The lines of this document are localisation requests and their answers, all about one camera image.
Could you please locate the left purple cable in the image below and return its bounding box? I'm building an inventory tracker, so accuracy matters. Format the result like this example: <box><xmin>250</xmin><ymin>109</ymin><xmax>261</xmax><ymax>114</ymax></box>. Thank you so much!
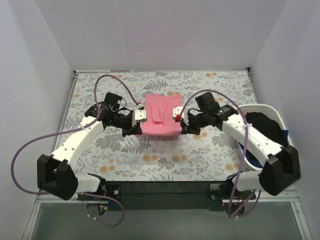
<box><xmin>10</xmin><ymin>74</ymin><xmax>145</xmax><ymax>227</ymax></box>

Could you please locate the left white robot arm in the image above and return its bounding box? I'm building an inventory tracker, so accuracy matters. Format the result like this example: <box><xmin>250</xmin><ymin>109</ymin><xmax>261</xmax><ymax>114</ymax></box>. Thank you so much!
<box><xmin>37</xmin><ymin>92</ymin><xmax>147</xmax><ymax>201</ymax></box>

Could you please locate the purple cable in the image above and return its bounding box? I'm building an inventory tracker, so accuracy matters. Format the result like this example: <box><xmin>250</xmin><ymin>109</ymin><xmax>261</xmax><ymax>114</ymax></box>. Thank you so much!
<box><xmin>176</xmin><ymin>89</ymin><xmax>262</xmax><ymax>219</ymax></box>
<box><xmin>10</xmin><ymin>74</ymin><xmax>145</xmax><ymax>227</ymax></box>

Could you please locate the aluminium frame rail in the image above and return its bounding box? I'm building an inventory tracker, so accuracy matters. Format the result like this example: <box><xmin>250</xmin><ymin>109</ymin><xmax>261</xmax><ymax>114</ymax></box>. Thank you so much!
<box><xmin>36</xmin><ymin>185</ymin><xmax>300</xmax><ymax>203</ymax></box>

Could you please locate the white laundry basket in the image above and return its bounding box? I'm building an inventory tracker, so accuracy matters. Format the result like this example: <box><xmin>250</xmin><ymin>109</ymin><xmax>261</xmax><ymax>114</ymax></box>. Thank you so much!
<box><xmin>239</xmin><ymin>103</ymin><xmax>292</xmax><ymax>172</ymax></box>

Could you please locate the floral tablecloth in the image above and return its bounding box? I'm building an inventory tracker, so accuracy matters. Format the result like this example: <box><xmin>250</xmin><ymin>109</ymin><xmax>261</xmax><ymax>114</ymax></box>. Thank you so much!
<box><xmin>63</xmin><ymin>70</ymin><xmax>257</xmax><ymax>181</ymax></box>

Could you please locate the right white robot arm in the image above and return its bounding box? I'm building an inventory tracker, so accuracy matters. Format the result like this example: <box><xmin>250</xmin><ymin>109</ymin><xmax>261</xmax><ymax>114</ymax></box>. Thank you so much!
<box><xmin>172</xmin><ymin>89</ymin><xmax>301</xmax><ymax>196</ymax></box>

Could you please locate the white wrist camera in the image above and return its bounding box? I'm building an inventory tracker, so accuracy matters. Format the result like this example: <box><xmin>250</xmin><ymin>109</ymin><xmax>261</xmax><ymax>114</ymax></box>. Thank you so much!
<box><xmin>172</xmin><ymin>106</ymin><xmax>188</xmax><ymax>123</ymax></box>
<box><xmin>132</xmin><ymin>102</ymin><xmax>148</xmax><ymax>124</ymax></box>

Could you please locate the black garment in basket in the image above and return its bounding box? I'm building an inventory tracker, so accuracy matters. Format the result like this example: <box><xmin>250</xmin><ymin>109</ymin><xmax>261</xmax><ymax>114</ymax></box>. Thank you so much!
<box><xmin>245</xmin><ymin>112</ymin><xmax>289</xmax><ymax>147</ymax></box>

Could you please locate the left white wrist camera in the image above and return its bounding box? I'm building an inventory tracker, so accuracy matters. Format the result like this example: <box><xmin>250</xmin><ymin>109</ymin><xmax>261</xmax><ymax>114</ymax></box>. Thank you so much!
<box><xmin>132</xmin><ymin>102</ymin><xmax>148</xmax><ymax>124</ymax></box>

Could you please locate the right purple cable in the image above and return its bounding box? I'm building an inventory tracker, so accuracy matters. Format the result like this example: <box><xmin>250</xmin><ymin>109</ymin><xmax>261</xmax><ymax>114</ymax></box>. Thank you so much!
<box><xmin>176</xmin><ymin>89</ymin><xmax>262</xmax><ymax>219</ymax></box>

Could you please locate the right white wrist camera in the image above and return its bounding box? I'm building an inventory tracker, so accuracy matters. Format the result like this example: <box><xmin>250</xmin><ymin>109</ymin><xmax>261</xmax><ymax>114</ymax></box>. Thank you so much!
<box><xmin>172</xmin><ymin>106</ymin><xmax>188</xmax><ymax>123</ymax></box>

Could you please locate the pink t shirt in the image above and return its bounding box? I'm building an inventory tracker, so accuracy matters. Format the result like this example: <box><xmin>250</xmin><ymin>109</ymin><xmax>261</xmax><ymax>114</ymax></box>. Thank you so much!
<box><xmin>140</xmin><ymin>93</ymin><xmax>182</xmax><ymax>137</ymax></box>

